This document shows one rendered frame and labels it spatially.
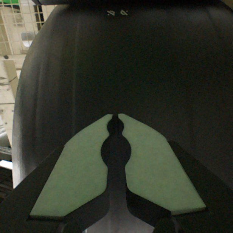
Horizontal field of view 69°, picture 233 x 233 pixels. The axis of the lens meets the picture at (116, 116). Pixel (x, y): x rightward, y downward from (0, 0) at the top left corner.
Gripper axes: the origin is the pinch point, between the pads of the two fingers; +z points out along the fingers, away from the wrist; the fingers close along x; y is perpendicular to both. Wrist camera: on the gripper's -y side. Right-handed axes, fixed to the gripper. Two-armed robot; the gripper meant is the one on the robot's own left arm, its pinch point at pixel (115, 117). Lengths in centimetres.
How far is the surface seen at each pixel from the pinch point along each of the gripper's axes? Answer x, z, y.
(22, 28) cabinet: -213, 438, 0
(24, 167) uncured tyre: -8.6, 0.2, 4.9
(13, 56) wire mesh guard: -39, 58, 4
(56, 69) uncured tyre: -5.2, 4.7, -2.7
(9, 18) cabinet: -223, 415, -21
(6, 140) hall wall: -791, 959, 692
